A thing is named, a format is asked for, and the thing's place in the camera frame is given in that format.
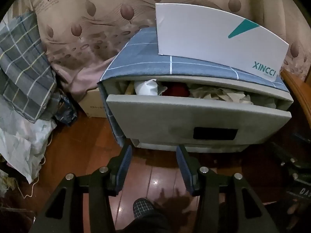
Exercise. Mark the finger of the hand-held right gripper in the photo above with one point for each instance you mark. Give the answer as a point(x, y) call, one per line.
point(297, 170)

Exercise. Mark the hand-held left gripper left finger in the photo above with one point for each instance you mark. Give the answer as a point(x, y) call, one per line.
point(124, 165)

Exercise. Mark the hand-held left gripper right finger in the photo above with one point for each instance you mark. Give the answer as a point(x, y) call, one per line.
point(184, 170)

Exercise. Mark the grey fronted wooden drawer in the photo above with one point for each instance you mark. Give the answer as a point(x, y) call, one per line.
point(158, 121)

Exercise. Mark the red underwear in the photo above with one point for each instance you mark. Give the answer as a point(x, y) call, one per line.
point(176, 89)

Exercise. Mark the white shoe box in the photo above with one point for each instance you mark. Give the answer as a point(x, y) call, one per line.
point(199, 34)

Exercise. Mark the grey lower drawer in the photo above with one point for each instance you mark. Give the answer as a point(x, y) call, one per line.
point(194, 148)

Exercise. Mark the cream lace underwear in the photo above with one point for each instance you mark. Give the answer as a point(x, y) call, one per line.
point(218, 94)

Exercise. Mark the person's plaid slipper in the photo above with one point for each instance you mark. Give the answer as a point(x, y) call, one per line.
point(143, 208)

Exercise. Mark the person's leg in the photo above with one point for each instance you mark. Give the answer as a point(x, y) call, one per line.
point(150, 225)

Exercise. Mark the cardboard box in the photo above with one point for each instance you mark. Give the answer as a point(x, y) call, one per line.
point(93, 104)

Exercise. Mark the dark blue packet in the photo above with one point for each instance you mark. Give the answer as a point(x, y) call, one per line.
point(65, 111)

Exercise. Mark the white sock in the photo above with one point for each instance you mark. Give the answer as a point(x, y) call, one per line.
point(148, 87)

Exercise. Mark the white plastic bag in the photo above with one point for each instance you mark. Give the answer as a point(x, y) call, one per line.
point(17, 145)

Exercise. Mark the leaf print curtain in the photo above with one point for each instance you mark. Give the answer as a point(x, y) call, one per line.
point(97, 41)

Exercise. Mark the grey plaid blanket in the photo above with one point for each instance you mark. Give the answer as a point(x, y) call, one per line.
point(24, 65)

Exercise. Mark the wooden furniture frame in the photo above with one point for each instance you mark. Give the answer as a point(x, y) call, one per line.
point(298, 94)

